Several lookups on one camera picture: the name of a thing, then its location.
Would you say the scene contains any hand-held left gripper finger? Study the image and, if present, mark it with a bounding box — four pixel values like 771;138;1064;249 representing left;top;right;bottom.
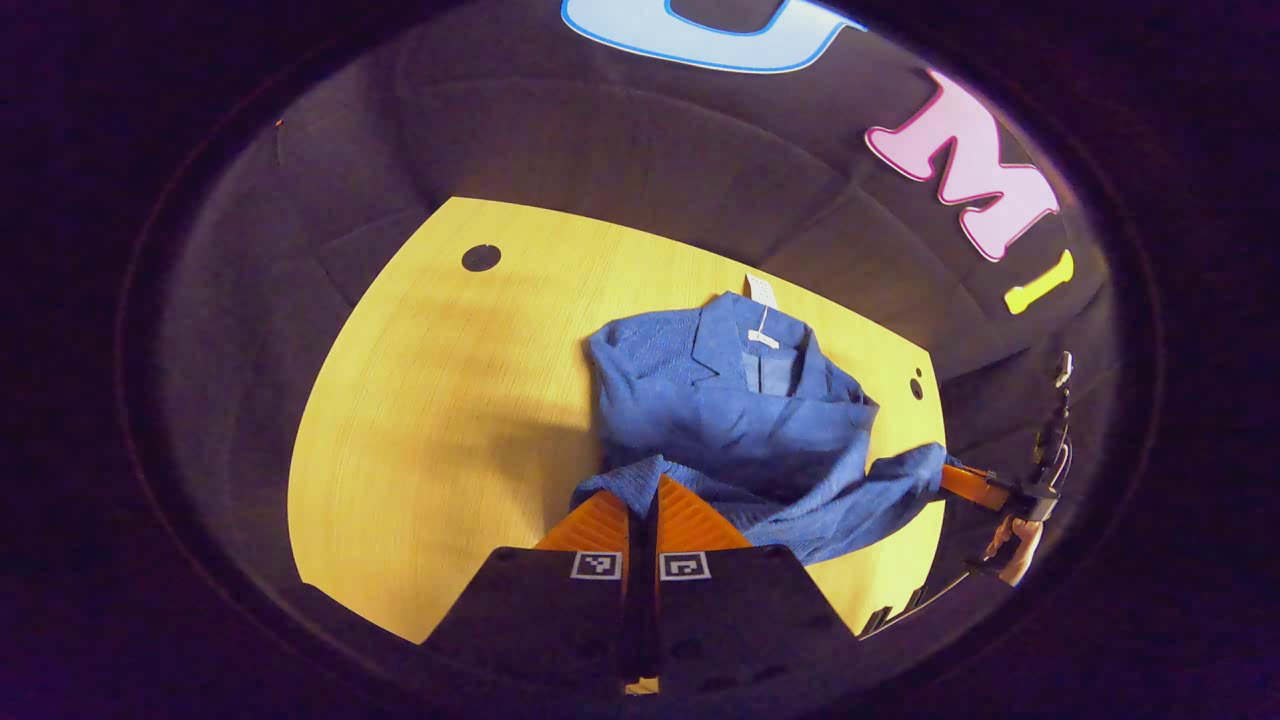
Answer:
645;474;861;696
425;488;641;691

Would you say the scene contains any blue shirt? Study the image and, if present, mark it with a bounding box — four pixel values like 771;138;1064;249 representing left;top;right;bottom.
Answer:
570;272;951;566

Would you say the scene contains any black backdrop cloth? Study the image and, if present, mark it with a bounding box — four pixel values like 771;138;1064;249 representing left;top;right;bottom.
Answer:
150;0;1116;601

